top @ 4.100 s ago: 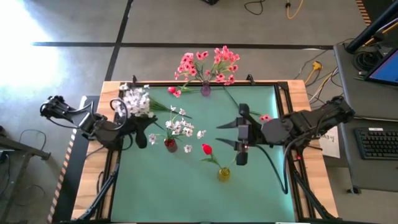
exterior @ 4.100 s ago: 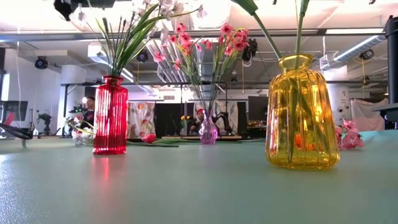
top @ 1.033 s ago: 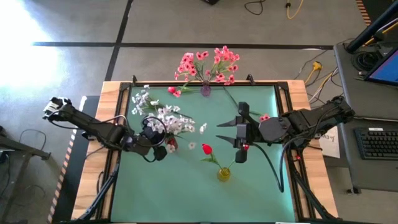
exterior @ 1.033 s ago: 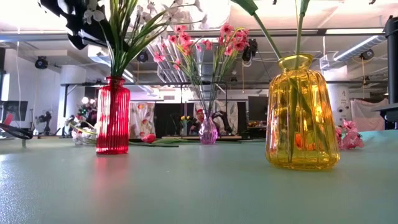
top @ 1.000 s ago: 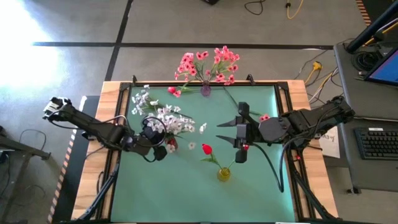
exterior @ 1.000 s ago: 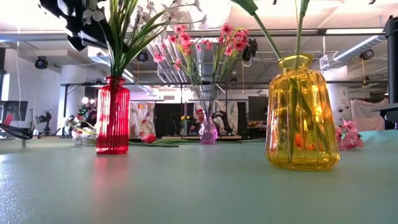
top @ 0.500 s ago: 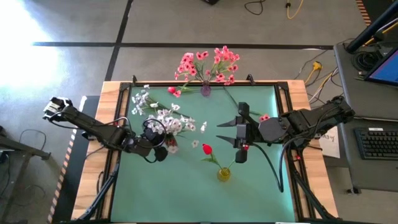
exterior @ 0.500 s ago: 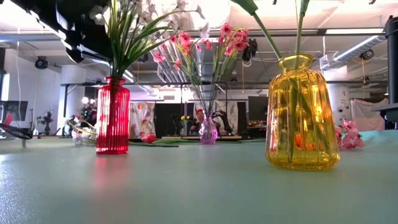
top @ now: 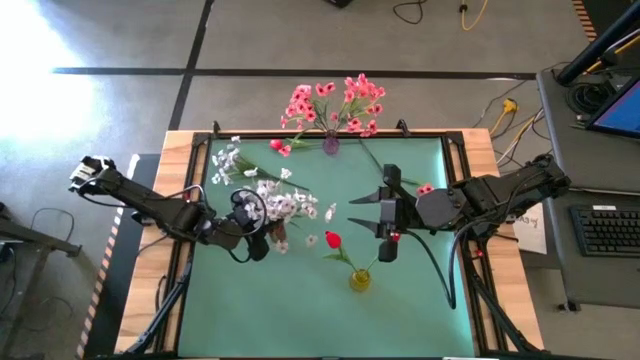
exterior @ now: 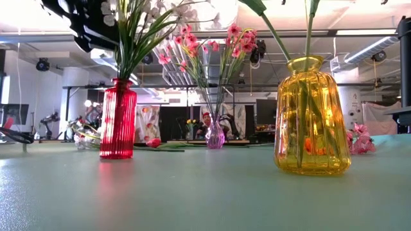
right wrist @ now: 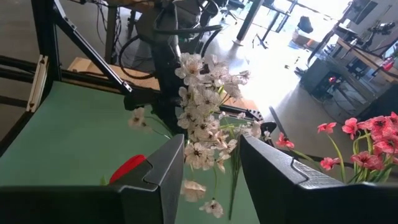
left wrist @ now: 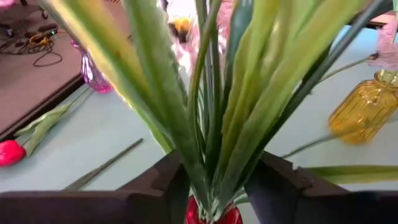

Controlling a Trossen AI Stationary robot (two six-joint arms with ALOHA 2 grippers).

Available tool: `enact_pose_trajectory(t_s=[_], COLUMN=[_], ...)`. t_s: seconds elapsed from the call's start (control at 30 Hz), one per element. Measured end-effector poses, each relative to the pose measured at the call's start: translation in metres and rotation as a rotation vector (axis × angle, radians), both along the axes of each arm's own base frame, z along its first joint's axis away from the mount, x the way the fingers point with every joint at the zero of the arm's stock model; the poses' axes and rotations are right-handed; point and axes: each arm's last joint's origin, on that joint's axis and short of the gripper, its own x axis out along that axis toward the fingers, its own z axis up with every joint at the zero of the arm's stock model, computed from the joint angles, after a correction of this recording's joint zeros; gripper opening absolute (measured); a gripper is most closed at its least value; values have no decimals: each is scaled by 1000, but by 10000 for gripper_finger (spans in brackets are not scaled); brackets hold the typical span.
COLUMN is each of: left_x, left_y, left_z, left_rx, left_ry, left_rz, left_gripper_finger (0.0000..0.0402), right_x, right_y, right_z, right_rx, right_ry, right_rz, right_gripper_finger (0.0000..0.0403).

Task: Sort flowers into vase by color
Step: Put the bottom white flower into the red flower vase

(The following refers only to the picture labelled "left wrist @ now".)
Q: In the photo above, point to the black power strip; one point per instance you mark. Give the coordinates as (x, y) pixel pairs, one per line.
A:
(46, 28)

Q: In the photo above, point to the yellow ribbed glass vase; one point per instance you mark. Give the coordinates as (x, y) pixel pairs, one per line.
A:
(363, 109)

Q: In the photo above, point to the red artificial tulip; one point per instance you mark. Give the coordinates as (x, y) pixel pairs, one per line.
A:
(11, 152)

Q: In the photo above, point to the purple glass vase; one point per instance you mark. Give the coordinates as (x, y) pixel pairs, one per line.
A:
(93, 77)

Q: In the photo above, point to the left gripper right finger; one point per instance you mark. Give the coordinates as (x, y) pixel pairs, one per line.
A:
(311, 208)

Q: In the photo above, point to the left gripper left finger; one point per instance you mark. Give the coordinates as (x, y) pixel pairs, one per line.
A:
(93, 208)

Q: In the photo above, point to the red ribbed glass vase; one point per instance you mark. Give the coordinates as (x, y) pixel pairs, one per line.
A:
(194, 214)

